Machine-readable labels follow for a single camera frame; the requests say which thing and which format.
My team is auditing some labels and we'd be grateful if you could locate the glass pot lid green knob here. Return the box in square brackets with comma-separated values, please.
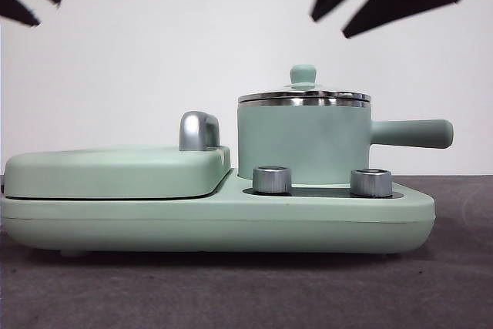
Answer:
[237, 64, 372, 103]

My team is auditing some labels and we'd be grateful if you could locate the mint green grill cover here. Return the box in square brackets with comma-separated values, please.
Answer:
[4, 145, 233, 201]

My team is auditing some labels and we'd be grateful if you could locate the silver control knob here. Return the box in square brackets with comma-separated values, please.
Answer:
[349, 169, 394, 197]
[252, 166, 293, 195]

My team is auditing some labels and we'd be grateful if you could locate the mint green breakfast machine base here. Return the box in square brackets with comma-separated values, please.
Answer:
[0, 169, 437, 259]

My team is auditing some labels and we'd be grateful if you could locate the mint green pot with handle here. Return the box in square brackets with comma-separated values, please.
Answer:
[236, 98, 454, 186]

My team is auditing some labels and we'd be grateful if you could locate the silver grill cover handle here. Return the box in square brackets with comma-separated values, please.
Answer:
[179, 111, 222, 152]

